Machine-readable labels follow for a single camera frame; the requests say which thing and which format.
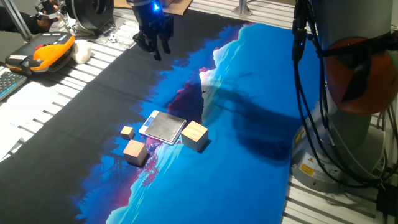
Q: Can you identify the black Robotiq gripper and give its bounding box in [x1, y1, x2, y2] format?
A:
[132, 0, 174, 62]

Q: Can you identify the medium wooden block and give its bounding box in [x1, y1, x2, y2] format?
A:
[123, 139, 149, 167]

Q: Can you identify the dark sleeved forearm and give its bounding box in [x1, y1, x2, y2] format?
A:
[0, 6, 47, 35]

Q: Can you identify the silver digital scale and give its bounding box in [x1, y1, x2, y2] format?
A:
[138, 110, 187, 146]

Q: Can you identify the small wooden block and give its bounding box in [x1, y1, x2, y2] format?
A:
[120, 125, 136, 141]

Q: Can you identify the large wooden block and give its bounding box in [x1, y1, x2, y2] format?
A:
[180, 120, 210, 153]

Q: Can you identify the person's hand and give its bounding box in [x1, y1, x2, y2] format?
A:
[36, 1, 62, 31]

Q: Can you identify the white ridged plastic part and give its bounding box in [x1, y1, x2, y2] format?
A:
[115, 23, 141, 49]

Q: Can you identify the black filament spool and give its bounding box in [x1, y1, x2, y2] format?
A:
[65, 0, 115, 32]

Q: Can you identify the white crumpled lump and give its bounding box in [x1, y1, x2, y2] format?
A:
[72, 39, 93, 65]

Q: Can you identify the blue black printed cloth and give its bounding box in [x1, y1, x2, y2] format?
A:
[0, 9, 322, 224]

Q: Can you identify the orange black teach pendant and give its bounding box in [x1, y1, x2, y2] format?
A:
[4, 31, 76, 75]

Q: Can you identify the slanted aluminium pole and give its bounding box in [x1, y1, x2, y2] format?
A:
[1, 0, 34, 43]

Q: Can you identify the black computer keyboard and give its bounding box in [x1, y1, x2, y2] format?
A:
[0, 65, 28, 102]

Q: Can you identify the aluminium post with foot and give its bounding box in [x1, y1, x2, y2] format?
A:
[231, 0, 253, 17]

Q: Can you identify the black robot cable with connector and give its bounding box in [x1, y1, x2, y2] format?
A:
[291, 0, 398, 189]

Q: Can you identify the black strap on base joint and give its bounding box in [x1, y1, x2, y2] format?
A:
[320, 30, 398, 103]

